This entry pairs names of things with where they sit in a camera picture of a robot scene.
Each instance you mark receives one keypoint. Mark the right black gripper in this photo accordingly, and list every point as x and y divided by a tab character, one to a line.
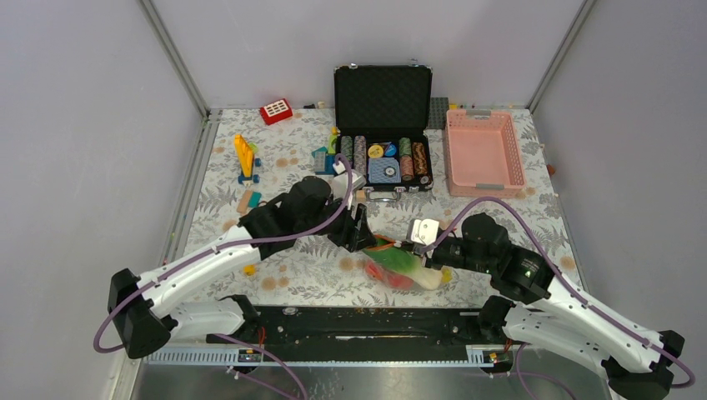
428	258

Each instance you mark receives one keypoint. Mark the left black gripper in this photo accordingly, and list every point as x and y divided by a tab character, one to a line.
355	234

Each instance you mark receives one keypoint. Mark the yellow toy banana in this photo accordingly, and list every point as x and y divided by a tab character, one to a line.
447	275

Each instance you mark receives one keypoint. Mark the green white bok choy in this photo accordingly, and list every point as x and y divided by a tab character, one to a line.
409	265

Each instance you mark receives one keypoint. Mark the clear orange-zip bag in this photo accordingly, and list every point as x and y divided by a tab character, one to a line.
406	265

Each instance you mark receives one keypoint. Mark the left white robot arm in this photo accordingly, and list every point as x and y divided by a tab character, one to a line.
151	309

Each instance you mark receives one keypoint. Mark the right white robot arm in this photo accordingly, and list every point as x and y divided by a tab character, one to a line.
537	307

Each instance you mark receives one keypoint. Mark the teal blue block stack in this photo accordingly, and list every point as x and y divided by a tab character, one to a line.
323	162

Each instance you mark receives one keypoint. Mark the wooden teal toy blocks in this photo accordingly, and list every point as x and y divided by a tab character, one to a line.
249	199

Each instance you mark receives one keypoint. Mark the green yellow toy figure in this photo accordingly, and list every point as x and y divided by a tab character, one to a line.
332	141

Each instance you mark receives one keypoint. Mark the floral table mat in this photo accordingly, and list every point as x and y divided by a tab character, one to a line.
315	272

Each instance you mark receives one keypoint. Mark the yellow blue toy cart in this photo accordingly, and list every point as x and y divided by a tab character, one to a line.
248	161

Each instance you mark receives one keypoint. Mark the small yellow toy piece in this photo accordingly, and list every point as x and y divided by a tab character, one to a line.
249	270

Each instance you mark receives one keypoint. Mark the pink plastic basket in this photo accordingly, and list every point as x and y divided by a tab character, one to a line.
482	154

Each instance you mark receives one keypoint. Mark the red white toy block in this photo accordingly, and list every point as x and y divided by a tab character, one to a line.
276	112

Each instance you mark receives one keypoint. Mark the black poker chip case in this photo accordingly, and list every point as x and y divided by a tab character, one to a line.
381	113

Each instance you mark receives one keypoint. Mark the grey building baseplate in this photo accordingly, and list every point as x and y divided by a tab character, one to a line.
438	107

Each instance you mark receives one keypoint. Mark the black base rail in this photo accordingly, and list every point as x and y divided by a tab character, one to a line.
300	334

